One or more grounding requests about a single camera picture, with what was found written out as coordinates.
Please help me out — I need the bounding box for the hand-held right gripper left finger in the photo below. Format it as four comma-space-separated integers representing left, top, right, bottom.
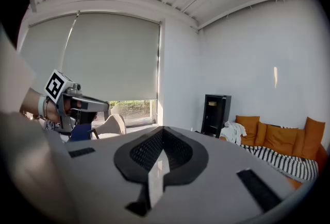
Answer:
63, 126, 164, 224

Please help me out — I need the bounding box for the beige chair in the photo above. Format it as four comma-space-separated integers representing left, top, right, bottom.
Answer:
88, 113, 127, 140

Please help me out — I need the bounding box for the black white striped blanket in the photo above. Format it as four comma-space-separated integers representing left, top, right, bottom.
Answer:
241, 144, 320, 183

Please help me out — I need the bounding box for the window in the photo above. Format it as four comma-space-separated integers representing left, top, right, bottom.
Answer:
107, 99, 158, 128

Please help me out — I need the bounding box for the orange sofa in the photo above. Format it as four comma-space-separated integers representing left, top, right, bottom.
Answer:
219, 115, 330, 191

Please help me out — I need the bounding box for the blue chair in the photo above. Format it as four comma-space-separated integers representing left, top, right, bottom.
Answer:
69, 123, 93, 142

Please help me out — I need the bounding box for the person's left hand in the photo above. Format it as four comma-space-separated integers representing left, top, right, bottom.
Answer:
46, 98, 72, 123

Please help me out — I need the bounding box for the grey roller blind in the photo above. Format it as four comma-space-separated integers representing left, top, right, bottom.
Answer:
61, 12, 161, 102
20, 13, 78, 95

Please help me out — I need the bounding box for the white cloth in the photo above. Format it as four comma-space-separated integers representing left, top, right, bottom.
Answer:
219, 120, 248, 145

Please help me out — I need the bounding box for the white wristband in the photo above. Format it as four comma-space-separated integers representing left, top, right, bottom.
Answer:
38, 96, 47, 120

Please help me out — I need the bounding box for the person's left forearm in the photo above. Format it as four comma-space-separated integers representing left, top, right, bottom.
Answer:
20, 87, 43, 120

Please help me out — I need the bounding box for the thin wrist bracelet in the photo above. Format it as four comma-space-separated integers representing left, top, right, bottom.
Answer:
43, 96, 52, 121

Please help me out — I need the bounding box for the black cabinet with door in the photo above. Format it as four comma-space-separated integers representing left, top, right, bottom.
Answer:
200, 94, 232, 139

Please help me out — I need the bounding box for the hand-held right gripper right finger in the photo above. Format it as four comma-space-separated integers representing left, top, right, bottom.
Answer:
154, 126, 305, 224

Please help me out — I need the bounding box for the orange sofa cushion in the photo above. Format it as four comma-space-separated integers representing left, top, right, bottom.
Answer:
262, 124, 299, 157
255, 122, 268, 147
301, 116, 326, 161
235, 115, 261, 147

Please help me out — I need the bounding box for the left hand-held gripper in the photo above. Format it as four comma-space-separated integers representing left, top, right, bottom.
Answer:
44, 69, 111, 133

